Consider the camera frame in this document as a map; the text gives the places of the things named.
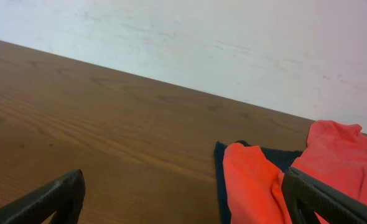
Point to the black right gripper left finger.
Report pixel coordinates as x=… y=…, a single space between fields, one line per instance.
x=61 y=200

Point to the navy blue garment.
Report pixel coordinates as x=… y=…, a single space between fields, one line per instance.
x=281 y=159

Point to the orange t-shirt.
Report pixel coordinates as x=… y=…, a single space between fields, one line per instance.
x=336 y=155

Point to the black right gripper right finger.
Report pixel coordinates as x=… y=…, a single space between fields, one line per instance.
x=308 y=198

